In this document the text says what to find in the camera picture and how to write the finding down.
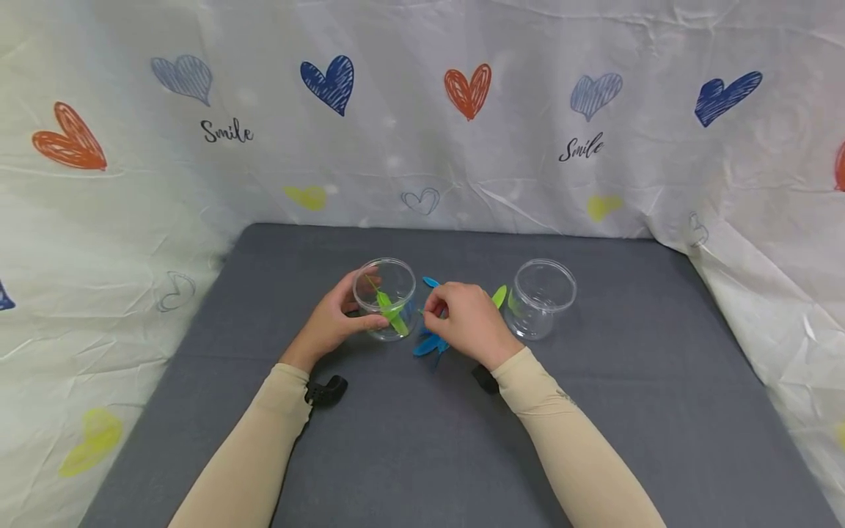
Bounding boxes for person's left hand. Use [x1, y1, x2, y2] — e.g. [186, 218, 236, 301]
[279, 269, 390, 373]

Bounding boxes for person's right hand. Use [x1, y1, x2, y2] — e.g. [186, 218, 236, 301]
[422, 282, 527, 372]

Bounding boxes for clear plastic cup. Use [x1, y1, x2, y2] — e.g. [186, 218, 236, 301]
[504, 258, 578, 342]
[352, 257, 418, 342]

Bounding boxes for person's left forearm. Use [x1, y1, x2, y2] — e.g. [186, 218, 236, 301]
[167, 362, 315, 528]

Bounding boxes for person's right forearm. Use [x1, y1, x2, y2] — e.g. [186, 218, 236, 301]
[491, 346, 667, 528]

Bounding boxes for black wrist band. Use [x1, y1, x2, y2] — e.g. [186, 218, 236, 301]
[470, 364, 502, 396]
[304, 375, 350, 408]

